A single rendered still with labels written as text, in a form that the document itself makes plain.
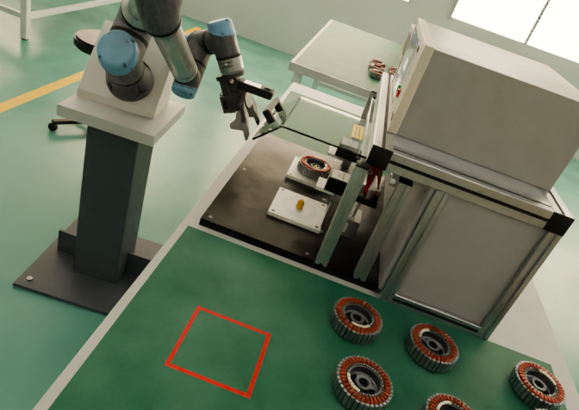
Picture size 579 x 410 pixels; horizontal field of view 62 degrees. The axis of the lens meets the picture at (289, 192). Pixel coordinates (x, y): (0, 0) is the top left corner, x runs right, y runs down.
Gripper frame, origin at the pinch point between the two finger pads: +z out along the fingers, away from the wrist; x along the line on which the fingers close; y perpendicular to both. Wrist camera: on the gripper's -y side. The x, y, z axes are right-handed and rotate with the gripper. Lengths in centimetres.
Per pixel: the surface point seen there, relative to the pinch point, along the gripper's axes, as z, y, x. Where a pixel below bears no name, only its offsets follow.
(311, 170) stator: 13.6, -16.7, 5.0
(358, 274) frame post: 26, -32, 45
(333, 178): 7.4, -27.4, 27.7
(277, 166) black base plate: 11.7, -5.5, 2.4
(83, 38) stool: -36, 117, -103
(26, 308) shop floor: 44, 92, 25
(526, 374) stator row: 46, -66, 58
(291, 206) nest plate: 15.3, -13.7, 25.1
